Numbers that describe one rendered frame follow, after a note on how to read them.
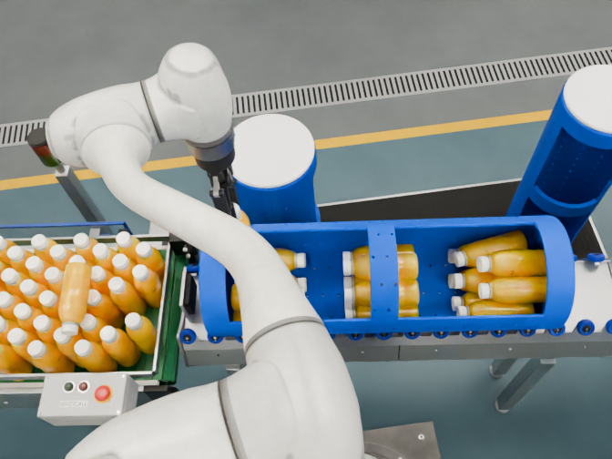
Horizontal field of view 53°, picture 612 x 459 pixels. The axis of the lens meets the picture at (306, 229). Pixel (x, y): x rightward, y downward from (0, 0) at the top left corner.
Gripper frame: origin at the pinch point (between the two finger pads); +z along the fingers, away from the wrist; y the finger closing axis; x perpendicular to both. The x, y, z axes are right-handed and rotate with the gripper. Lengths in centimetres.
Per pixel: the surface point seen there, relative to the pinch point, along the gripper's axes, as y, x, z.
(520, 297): -8, -67, 32
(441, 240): 12, -51, 40
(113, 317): -5, 39, 47
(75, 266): 2, 44, 30
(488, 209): 77, -92, 128
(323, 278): 6, -19, 47
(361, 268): -1.3, -28.2, 27.9
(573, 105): 59, -96, 39
